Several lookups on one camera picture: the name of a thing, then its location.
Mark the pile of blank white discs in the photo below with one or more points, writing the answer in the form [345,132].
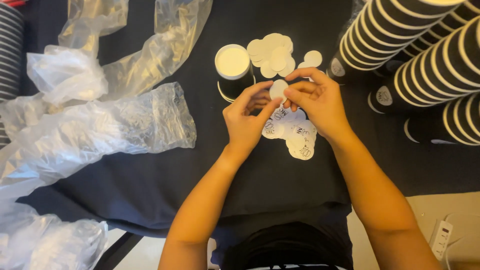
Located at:
[273,54]

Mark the wide clear plastic bag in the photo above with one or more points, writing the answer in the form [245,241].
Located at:
[97,127]

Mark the round white sticker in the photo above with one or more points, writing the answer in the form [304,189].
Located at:
[278,89]

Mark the black paper cup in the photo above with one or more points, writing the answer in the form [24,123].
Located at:
[233,63]

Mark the crumpled clear plastic bag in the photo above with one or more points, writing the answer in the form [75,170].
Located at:
[65,73]

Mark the person's black clothing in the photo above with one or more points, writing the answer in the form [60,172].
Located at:
[288,247]

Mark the pile of printed round stickers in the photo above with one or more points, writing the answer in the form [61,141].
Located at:
[300,144]

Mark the dark tablecloth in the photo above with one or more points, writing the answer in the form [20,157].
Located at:
[157,176]

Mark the person's right hand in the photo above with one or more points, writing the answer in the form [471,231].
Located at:
[322,108]

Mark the red object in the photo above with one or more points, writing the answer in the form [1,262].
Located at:
[13,2]

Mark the white power strip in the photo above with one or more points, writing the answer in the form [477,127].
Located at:
[441,240]

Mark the stack of black paper cups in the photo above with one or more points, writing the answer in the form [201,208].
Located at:
[452,20]
[386,28]
[435,71]
[9,52]
[450,122]

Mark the person's left hand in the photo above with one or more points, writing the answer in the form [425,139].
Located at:
[242,123]

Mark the black table leg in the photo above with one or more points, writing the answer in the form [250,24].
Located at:
[118,251]

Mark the long clear plastic sleeve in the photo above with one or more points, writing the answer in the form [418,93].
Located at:
[165,41]

